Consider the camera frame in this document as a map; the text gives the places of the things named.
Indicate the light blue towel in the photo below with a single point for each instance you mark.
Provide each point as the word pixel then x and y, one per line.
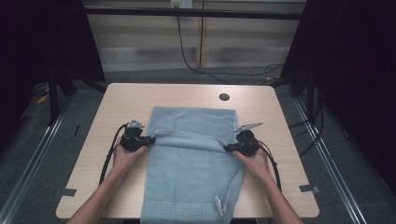
pixel 190 168

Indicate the person's left hand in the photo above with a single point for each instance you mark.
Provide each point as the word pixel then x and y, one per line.
pixel 126 160

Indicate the black metal stand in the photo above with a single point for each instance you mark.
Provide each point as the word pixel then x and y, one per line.
pixel 53 99

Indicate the aluminium floor rail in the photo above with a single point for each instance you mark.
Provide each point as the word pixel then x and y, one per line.
pixel 37 149
pixel 327 155

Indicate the black curtain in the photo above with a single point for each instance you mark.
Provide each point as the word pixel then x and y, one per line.
pixel 46 40
pixel 355 77

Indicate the person's right hand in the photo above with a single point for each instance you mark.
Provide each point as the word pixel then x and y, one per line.
pixel 255 165

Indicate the black round table grommet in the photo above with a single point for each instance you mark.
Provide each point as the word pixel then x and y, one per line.
pixel 224 96

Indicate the black horizontal bar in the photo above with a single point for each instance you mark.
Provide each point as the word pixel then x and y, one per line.
pixel 186 13

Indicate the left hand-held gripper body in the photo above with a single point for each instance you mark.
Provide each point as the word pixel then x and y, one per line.
pixel 132 141

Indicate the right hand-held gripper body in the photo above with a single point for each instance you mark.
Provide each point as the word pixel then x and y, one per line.
pixel 247 144

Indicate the wooden wall strip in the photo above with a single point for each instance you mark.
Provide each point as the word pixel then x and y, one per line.
pixel 201 34

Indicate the white wall socket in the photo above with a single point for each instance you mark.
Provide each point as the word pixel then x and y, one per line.
pixel 182 3

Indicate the grey tape piece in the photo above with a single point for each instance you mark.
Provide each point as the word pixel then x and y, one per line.
pixel 66 192
pixel 308 188

